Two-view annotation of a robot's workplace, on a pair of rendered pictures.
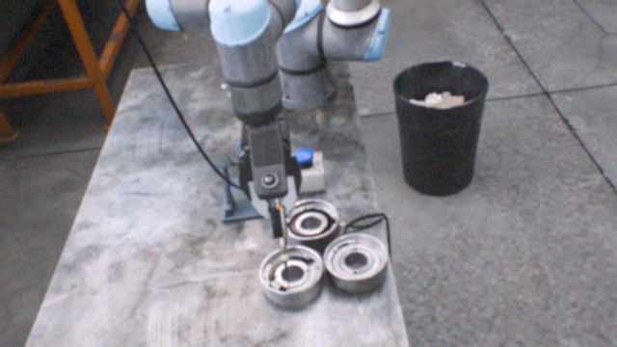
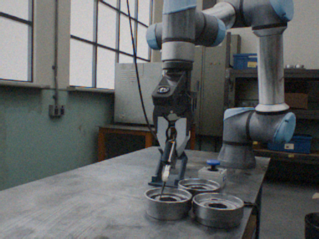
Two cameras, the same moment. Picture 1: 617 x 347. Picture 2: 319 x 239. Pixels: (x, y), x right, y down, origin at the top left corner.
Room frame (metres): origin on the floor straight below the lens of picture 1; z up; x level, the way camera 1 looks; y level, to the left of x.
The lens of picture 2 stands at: (0.09, -0.16, 1.04)
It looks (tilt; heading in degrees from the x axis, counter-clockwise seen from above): 4 degrees down; 22
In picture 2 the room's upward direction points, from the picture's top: 2 degrees clockwise
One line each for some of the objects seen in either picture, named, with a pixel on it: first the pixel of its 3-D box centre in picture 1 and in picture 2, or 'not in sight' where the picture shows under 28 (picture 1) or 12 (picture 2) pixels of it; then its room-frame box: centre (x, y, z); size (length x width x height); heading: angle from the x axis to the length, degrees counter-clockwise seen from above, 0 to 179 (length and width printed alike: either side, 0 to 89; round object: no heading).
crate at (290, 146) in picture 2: not in sight; (289, 142); (4.43, -0.34, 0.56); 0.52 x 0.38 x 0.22; 85
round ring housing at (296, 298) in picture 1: (292, 277); (167, 203); (0.70, 0.05, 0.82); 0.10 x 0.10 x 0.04
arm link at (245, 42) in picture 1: (245, 36); (180, 20); (0.76, 0.06, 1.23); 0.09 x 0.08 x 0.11; 158
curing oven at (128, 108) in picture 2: not in sight; (152, 95); (3.16, 1.12, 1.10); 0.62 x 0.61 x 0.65; 178
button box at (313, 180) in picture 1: (306, 171); (213, 176); (0.98, 0.01, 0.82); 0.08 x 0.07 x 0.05; 178
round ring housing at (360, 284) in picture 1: (356, 263); (217, 210); (0.71, -0.05, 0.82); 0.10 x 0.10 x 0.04
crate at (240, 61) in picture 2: not in sight; (253, 63); (4.45, 0.18, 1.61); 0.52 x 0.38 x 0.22; 91
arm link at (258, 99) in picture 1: (253, 89); (176, 55); (0.75, 0.06, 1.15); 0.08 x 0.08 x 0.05
